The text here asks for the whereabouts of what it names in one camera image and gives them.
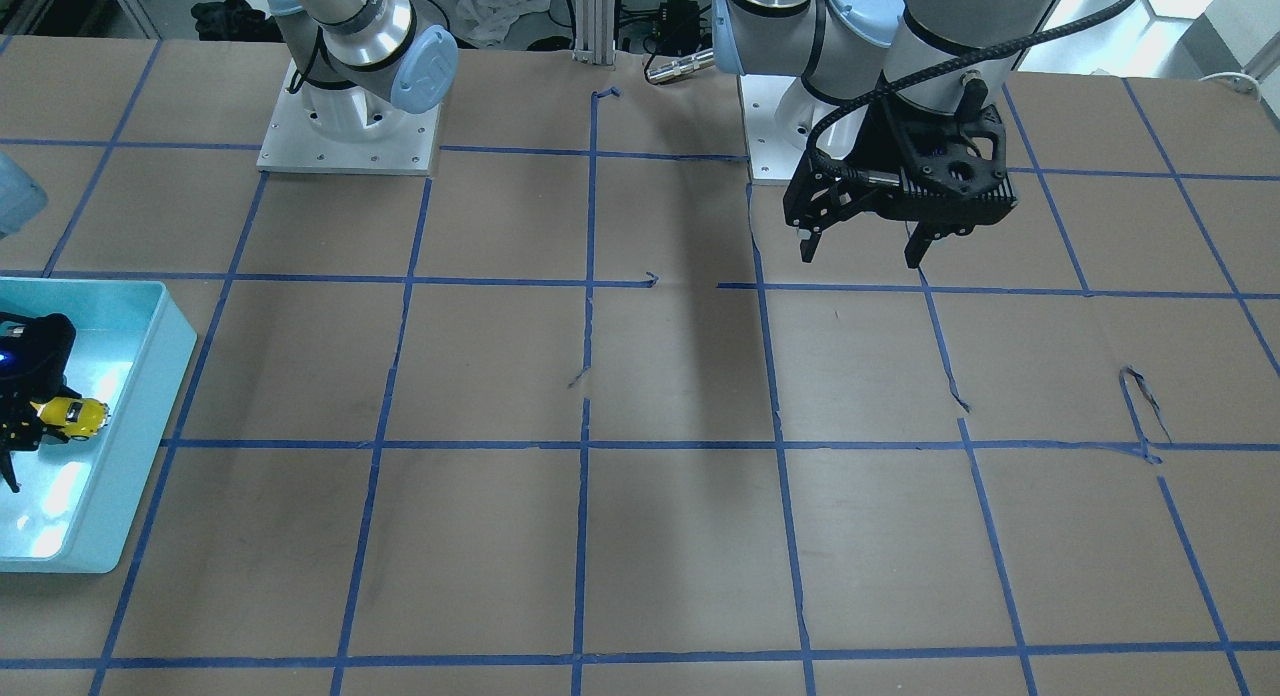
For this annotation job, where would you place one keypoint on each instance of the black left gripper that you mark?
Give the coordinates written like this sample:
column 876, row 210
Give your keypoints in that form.
column 878, row 144

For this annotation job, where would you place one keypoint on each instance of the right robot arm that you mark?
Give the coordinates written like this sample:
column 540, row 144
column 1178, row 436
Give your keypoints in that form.
column 381, row 48

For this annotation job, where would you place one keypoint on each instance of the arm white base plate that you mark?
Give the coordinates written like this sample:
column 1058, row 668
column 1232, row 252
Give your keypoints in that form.
column 777, row 114
column 346, row 132

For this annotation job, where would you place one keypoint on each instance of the teal plastic storage bin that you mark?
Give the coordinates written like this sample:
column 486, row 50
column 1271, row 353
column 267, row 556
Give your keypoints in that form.
column 91, row 369

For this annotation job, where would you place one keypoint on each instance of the yellow toy beetle car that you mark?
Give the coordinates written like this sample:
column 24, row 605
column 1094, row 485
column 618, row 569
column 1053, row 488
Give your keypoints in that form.
column 73, row 418

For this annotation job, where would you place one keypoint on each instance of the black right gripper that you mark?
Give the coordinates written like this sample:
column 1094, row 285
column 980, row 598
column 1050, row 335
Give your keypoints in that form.
column 42, row 338

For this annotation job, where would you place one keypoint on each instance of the aluminium frame post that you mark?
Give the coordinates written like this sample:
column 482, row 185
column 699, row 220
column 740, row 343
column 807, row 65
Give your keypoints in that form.
column 595, row 32

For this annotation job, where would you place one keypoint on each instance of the brown paper table cover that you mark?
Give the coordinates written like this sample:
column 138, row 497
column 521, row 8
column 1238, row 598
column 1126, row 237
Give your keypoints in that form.
column 571, row 416

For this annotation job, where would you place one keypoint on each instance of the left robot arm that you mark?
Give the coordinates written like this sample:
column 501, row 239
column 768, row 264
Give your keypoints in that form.
column 842, row 49

